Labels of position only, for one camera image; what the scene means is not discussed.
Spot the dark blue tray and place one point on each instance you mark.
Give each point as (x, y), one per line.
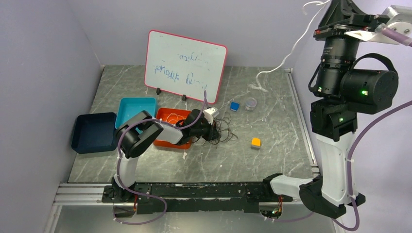
(94, 133)

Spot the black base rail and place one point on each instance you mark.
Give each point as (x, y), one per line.
(193, 197)

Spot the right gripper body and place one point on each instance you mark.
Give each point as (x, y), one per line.
(338, 28)

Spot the pink framed whiteboard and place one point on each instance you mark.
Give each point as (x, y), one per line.
(184, 66)

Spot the light blue tray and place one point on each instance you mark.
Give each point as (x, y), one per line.
(129, 107)

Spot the blue small block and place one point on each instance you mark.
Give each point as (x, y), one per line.
(234, 106)

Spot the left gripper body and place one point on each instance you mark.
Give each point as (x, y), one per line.
(207, 129)

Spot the orange tray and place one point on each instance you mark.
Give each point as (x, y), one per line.
(171, 115)

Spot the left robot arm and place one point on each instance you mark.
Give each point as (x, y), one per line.
(136, 135)

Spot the orange small block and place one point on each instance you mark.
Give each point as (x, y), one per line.
(255, 143)

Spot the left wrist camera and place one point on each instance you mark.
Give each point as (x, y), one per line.
(211, 112)

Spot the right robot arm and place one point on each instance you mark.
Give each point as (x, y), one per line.
(343, 92)

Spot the clear plastic cup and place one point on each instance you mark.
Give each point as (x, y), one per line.
(250, 104)

